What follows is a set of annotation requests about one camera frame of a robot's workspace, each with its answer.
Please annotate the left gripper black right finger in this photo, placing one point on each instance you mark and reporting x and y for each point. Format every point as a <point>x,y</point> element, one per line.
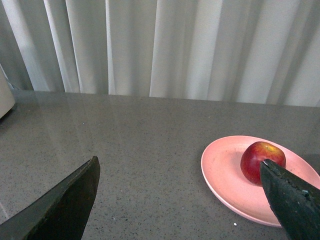
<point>294,202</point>

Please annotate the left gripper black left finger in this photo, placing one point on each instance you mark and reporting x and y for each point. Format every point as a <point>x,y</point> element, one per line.
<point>61,213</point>

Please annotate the red apple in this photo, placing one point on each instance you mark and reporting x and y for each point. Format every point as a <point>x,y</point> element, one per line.
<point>256,153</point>

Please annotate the pink plate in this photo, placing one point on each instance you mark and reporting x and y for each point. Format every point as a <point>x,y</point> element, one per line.
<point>220,165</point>

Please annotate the white appliance at table edge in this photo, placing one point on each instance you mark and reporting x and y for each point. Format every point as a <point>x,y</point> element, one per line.
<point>7,100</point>

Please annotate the white curtain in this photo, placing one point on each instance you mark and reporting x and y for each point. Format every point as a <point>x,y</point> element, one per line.
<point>248,51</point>

